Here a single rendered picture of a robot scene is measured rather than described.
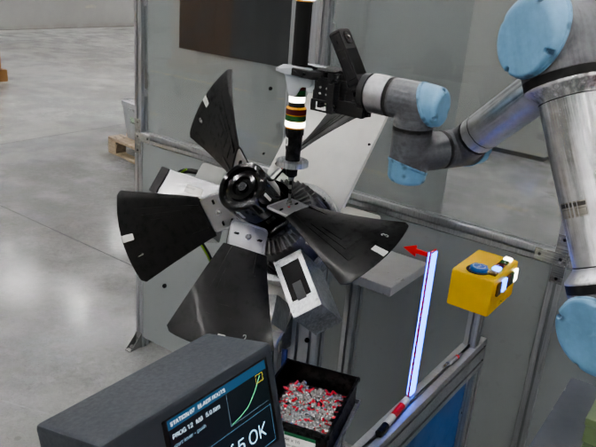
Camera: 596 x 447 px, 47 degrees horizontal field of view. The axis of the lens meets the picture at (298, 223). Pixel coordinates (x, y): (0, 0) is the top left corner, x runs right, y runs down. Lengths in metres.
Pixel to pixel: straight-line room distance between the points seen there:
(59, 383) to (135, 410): 2.32
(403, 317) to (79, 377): 1.45
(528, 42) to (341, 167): 0.86
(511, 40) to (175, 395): 0.66
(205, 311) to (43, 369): 1.77
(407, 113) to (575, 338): 0.51
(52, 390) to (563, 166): 2.41
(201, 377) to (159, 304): 2.29
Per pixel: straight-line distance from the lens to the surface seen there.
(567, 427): 1.28
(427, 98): 1.27
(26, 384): 3.09
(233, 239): 1.52
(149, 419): 0.73
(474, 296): 1.60
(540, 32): 1.01
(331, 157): 1.81
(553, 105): 1.02
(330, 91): 1.36
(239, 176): 1.54
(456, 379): 1.66
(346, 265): 1.36
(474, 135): 1.33
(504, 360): 2.21
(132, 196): 1.69
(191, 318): 1.47
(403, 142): 1.30
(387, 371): 2.43
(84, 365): 3.16
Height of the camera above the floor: 1.69
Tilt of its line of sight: 21 degrees down
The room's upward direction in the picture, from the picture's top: 5 degrees clockwise
